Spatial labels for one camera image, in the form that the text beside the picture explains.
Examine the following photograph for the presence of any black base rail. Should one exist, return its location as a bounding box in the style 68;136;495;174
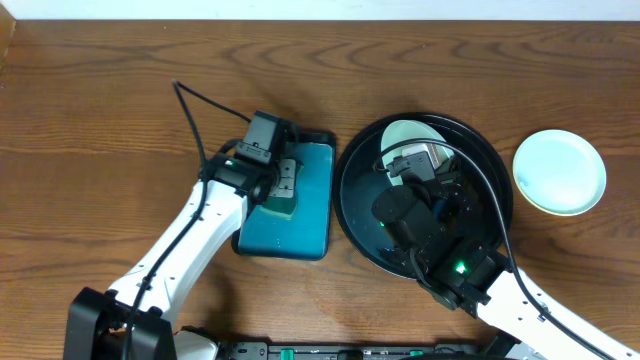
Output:
174;327;501;360

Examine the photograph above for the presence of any teal rectangular tray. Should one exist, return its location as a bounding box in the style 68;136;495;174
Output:
232;132;336;261

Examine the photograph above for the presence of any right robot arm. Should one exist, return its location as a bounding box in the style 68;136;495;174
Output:
371;155;639;359

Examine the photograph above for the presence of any black round tray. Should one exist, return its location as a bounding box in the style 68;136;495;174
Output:
333;112;513;280

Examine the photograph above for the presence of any pale green plate top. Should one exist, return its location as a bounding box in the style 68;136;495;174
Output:
380;120;444;167

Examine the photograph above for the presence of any green sponge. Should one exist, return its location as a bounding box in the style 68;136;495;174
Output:
262;159;300;218

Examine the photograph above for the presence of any pale green plate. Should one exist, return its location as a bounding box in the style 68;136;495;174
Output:
512;129;607;217
380;120;444;167

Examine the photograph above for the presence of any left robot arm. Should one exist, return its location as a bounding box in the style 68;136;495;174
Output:
63;144;296;359

